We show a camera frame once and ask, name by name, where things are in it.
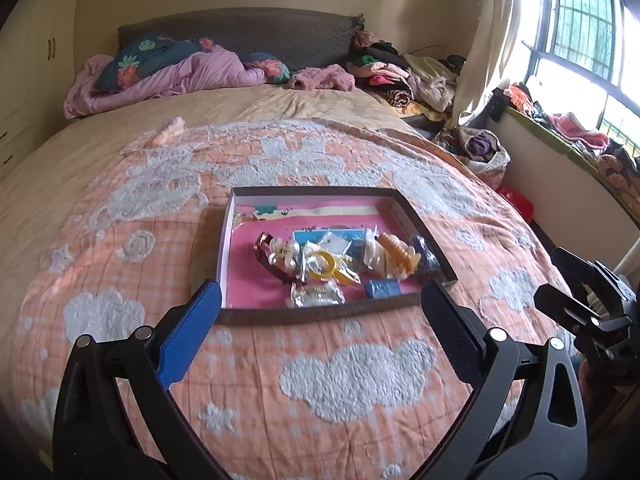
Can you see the small blue box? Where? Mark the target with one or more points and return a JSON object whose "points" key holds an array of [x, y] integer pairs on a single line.
{"points": [[382, 289]]}

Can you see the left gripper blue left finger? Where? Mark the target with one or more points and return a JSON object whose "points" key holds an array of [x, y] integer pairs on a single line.
{"points": [[189, 325]]}

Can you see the window with grille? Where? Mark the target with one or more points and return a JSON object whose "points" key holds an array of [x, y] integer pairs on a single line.
{"points": [[583, 62]]}

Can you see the orange patterned quilt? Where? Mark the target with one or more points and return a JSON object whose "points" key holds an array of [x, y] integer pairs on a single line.
{"points": [[367, 397]]}

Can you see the cream wardrobe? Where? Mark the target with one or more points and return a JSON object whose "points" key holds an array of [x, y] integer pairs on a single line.
{"points": [[37, 68]]}

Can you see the cream floral hair claw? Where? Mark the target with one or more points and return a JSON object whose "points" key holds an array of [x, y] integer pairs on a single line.
{"points": [[379, 261]]}

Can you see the dark grey headboard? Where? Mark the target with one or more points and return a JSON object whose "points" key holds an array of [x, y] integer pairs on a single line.
{"points": [[298, 38]]}

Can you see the red plastic object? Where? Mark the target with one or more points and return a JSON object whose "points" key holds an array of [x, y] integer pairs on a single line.
{"points": [[519, 202]]}

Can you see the bag with yellow rings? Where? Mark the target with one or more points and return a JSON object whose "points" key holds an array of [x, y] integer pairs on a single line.
{"points": [[320, 265]]}

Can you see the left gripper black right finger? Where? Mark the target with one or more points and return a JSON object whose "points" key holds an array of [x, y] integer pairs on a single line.
{"points": [[458, 331]]}

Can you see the peach spiral hair clip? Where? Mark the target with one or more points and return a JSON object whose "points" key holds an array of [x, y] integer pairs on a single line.
{"points": [[404, 257]]}

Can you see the clear bag with silver jewelry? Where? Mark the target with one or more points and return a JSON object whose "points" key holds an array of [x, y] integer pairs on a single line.
{"points": [[323, 294]]}

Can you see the basket of clothes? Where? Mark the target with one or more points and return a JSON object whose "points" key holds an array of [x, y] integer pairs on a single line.
{"points": [[479, 150]]}

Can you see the pink crumpled blanket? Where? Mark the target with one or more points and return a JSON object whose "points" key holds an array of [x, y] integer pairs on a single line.
{"points": [[201, 71]]}

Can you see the pile of clothes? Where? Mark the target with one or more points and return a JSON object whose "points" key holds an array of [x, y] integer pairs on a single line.
{"points": [[409, 84]]}

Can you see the pink sheet in tray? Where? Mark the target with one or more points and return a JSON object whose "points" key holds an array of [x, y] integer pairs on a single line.
{"points": [[245, 282]]}

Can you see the pink fuzzy garment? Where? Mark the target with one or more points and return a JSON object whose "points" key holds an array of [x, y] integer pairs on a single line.
{"points": [[332, 77]]}

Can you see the dark cardboard tray box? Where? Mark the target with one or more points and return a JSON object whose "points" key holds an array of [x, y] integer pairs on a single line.
{"points": [[356, 300]]}

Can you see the dark beaded bag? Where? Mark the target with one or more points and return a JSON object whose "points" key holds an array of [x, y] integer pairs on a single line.
{"points": [[428, 267]]}

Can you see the clothes on window sill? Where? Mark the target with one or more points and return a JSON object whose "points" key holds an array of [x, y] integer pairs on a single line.
{"points": [[612, 162]]}

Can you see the cream curtain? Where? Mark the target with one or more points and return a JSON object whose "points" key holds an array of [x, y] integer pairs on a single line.
{"points": [[488, 59]]}

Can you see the dark floral pillow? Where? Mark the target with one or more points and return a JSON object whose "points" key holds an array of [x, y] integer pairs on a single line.
{"points": [[151, 53]]}

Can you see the blue card with earrings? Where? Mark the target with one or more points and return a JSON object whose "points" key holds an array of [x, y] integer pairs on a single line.
{"points": [[345, 242]]}

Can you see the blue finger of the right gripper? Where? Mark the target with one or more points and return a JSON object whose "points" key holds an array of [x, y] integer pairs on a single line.
{"points": [[571, 266]]}

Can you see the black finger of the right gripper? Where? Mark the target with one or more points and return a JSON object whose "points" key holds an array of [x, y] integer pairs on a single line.
{"points": [[565, 310]]}

